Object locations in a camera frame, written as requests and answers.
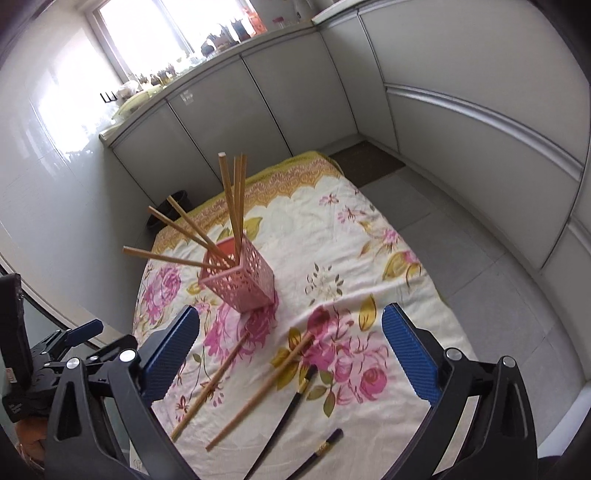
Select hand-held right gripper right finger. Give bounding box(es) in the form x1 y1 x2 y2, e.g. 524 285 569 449
381 302 539 480

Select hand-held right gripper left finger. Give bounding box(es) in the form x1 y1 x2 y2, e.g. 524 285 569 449
44 305 200 480

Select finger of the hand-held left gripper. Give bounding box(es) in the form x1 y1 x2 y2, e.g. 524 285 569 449
30 319 103 358
81 336 138 370

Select long wooden chopstick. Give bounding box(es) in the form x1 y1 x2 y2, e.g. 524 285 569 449
205 335 317 452
171 332 252 441

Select pink perforated utensil holder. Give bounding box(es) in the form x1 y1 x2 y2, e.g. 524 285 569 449
198 235 276 315

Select black chopstick with gold band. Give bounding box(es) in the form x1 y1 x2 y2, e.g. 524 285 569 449
285 428 345 480
242 366 319 480

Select group of wooden chopsticks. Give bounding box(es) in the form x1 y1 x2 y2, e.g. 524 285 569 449
122 152 247 271

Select floral printed cloth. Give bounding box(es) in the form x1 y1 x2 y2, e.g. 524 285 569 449
131 150 467 480

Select black trash bin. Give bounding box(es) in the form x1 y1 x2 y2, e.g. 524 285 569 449
147 190 195 232

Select dark floor mat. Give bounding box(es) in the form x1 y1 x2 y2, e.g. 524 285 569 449
330 141 407 188

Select pale green bowl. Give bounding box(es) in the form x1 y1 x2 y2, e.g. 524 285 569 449
117 90 160 116

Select white lower kitchen cabinets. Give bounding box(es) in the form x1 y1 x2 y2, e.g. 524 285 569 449
104 0 591 296

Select kitchen window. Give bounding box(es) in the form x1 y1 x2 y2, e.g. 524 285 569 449
85 0 269 81

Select white kitchen countertop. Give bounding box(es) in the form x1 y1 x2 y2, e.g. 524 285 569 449
99 0 365 148

